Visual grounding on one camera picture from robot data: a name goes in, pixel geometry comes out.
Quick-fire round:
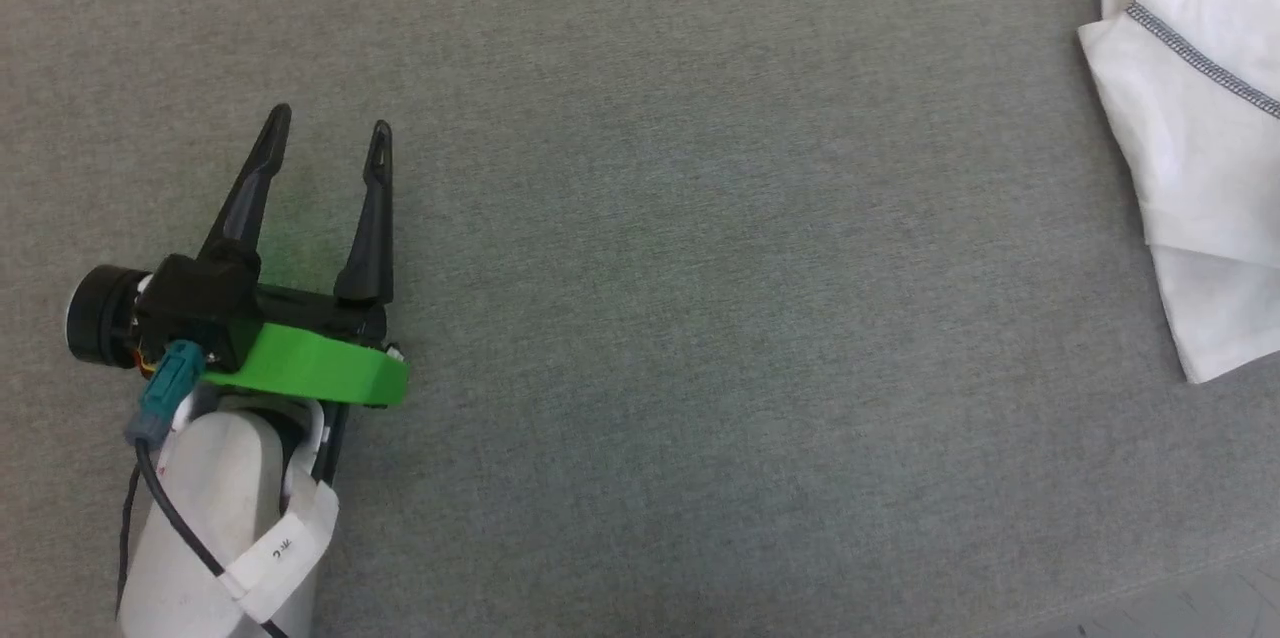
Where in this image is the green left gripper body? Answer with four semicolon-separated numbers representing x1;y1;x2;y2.
200;282;411;410

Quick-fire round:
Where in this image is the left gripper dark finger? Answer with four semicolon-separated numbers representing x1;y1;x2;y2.
333;120;395;307
198;103;294;261

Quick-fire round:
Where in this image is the white garment with grey stitching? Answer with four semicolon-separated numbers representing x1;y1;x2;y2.
1077;0;1280;386

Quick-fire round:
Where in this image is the left arm black cable with teal plug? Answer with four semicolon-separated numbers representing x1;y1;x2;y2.
116;339;293;638

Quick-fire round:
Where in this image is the white label strap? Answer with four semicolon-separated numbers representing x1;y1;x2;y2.
220;478;341;625

